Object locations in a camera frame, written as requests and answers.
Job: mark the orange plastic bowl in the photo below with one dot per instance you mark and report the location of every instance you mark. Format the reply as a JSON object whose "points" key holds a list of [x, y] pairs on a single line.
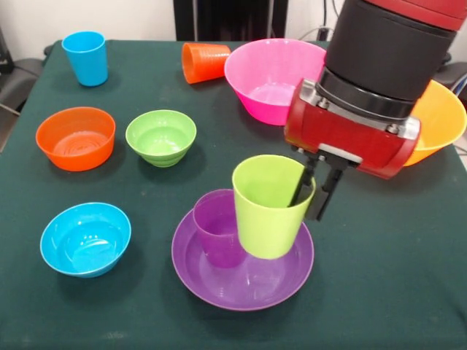
{"points": [[76, 156]]}

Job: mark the orange plastic cup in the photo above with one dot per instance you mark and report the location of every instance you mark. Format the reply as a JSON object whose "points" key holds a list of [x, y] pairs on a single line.
{"points": [[208, 62]]}

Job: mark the blue plastic bowl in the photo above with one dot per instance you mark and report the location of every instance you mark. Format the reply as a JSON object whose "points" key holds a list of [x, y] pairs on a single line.
{"points": [[84, 237]]}

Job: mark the purple plastic cup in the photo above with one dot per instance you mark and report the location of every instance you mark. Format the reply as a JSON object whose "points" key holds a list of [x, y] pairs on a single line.
{"points": [[219, 248]]}

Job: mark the yellow plastic bowl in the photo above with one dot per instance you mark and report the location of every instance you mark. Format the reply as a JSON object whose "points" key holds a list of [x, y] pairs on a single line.
{"points": [[438, 124]]}

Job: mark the grey chair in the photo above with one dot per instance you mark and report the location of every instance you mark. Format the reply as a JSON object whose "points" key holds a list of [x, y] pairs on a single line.
{"points": [[18, 87]]}

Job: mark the black chair armrest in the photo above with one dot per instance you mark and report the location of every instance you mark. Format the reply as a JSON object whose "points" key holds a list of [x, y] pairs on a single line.
{"points": [[458, 74]]}

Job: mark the purple plastic bowl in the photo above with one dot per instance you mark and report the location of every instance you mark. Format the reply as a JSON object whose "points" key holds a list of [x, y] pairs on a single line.
{"points": [[255, 288]]}

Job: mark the green plastic bowl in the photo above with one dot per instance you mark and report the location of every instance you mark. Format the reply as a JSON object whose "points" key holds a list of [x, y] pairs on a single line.
{"points": [[160, 153]]}

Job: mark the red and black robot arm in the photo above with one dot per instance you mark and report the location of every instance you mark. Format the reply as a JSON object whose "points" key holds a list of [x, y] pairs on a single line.
{"points": [[386, 51]]}

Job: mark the black power plug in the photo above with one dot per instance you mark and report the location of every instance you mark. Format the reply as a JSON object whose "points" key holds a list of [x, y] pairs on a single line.
{"points": [[322, 33]]}

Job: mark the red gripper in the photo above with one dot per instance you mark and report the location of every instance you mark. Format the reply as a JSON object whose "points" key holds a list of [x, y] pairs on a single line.
{"points": [[346, 142]]}

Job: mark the pink plastic bowl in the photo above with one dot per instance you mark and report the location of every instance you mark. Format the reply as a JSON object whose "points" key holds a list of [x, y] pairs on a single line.
{"points": [[262, 105]]}

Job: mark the lime green plastic cup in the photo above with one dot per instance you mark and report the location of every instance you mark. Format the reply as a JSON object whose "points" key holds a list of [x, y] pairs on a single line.
{"points": [[266, 233]]}

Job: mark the blue plastic cup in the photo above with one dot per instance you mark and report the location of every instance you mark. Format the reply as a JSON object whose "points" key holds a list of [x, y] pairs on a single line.
{"points": [[87, 62]]}

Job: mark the dark green tablecloth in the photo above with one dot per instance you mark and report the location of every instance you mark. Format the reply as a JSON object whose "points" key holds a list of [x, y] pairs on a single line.
{"points": [[109, 321]]}

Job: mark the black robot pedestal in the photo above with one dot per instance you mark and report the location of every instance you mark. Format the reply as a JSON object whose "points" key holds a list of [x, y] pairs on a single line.
{"points": [[233, 18]]}

